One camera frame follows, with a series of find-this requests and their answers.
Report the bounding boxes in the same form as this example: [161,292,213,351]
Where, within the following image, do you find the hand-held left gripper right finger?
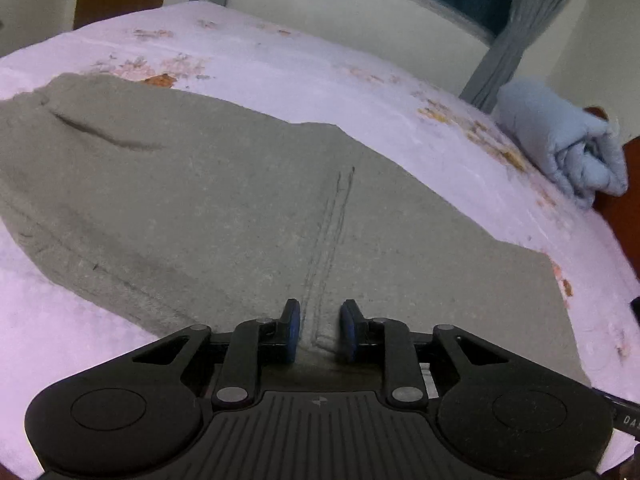
[340,299,509,405]

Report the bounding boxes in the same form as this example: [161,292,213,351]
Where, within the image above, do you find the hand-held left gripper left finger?
[132,299,302,407]

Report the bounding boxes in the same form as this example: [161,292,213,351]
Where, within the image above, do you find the grey pants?
[0,73,593,391]

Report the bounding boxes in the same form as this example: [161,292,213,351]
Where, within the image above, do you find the red wooden headboard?
[582,106,640,281]

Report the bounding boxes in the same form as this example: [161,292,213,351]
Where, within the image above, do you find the bed with pink floral sheet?
[0,0,640,478]

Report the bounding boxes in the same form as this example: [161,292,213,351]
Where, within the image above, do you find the rolled light blue duvet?
[495,77,630,210]

